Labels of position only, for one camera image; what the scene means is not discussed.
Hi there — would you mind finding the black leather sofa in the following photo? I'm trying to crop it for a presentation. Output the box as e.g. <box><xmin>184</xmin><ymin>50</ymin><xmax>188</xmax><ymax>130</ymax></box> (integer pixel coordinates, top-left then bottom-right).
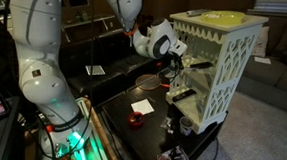
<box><xmin>56</xmin><ymin>18</ymin><xmax>179</xmax><ymax>109</ymax></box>

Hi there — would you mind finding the red round bowl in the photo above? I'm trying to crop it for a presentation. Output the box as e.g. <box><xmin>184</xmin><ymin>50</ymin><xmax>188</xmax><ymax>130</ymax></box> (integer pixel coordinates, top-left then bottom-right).
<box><xmin>127</xmin><ymin>110</ymin><xmax>146</xmax><ymax>128</ymax></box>

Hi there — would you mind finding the white lattice shelf unit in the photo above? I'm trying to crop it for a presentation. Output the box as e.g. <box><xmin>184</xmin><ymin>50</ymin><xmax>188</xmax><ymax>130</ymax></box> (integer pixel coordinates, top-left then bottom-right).
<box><xmin>159</xmin><ymin>5</ymin><xmax>277</xmax><ymax>137</ymax></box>

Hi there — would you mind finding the grey remote control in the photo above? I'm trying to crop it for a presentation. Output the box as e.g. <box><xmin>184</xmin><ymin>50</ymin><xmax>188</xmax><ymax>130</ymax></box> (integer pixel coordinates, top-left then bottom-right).
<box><xmin>185</xmin><ymin>8</ymin><xmax>213</xmax><ymax>17</ymax></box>

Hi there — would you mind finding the glass console table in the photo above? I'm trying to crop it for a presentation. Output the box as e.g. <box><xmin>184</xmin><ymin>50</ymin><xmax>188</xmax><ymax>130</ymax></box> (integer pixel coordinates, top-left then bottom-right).
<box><xmin>60</xmin><ymin>13</ymin><xmax>118</xmax><ymax>43</ymax></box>

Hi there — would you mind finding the yellow-green plate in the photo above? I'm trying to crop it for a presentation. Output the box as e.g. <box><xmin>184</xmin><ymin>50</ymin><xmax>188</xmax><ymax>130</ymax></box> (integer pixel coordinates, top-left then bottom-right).
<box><xmin>200</xmin><ymin>9</ymin><xmax>247</xmax><ymax>28</ymax></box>

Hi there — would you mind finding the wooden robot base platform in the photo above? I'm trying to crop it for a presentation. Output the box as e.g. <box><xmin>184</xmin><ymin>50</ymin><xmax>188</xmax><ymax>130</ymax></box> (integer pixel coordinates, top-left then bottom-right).
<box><xmin>73</xmin><ymin>95</ymin><xmax>122</xmax><ymax>160</ymax></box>

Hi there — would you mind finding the black coffee table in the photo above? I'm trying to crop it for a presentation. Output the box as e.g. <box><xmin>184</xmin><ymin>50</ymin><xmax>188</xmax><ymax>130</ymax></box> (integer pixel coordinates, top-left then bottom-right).
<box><xmin>99</xmin><ymin>72</ymin><xmax>232</xmax><ymax>160</ymax></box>

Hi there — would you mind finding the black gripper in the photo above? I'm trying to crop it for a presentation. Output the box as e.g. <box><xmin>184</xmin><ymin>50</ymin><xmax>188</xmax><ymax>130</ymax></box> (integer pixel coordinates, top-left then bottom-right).
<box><xmin>167</xmin><ymin>51</ymin><xmax>187</xmax><ymax>80</ymax></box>

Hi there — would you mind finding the grey fabric sofa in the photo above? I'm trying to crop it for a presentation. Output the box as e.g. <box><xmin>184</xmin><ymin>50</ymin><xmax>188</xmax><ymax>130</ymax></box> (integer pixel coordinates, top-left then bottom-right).
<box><xmin>232</xmin><ymin>14</ymin><xmax>287</xmax><ymax>123</ymax></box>

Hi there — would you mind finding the white paper sheet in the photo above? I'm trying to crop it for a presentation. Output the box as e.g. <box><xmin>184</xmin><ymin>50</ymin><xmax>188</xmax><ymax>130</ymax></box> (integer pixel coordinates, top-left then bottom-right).
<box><xmin>253</xmin><ymin>54</ymin><xmax>273</xmax><ymax>66</ymax></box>

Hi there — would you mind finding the crumpled clear plastic wrapper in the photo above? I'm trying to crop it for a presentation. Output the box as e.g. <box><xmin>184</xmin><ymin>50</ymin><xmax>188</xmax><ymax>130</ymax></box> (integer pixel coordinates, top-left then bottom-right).
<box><xmin>159</xmin><ymin>116</ymin><xmax>175</xmax><ymax>135</ymax></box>

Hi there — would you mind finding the long black remote control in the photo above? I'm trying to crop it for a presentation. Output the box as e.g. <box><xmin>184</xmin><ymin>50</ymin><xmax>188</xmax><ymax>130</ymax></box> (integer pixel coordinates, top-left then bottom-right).
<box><xmin>171</xmin><ymin>88</ymin><xmax>198</xmax><ymax>103</ymax></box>

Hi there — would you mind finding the short black remote control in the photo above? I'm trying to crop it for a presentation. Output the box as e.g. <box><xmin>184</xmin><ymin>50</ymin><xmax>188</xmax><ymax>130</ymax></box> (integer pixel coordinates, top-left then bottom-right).
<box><xmin>189</xmin><ymin>61</ymin><xmax>215</xmax><ymax>71</ymax></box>

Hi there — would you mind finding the white bottle orange cap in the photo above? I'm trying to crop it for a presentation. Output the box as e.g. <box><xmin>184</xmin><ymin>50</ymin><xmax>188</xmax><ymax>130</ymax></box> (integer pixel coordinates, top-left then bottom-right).
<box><xmin>39</xmin><ymin>124</ymin><xmax>61</xmax><ymax>160</ymax></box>

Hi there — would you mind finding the light printed pillow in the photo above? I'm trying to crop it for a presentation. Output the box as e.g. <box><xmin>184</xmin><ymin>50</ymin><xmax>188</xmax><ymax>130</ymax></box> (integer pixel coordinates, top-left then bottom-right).
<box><xmin>249</xmin><ymin>25</ymin><xmax>272</xmax><ymax>58</ymax></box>

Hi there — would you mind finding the red and white magazine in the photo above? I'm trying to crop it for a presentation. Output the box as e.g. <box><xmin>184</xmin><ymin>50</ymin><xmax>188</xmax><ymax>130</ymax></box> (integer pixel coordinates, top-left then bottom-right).
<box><xmin>156</xmin><ymin>144</ymin><xmax>191</xmax><ymax>160</ymax></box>

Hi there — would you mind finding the black floor cable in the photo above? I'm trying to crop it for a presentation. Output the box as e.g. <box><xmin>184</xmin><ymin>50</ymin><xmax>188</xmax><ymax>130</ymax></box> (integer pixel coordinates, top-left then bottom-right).
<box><xmin>203</xmin><ymin>136</ymin><xmax>222</xmax><ymax>160</ymax></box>

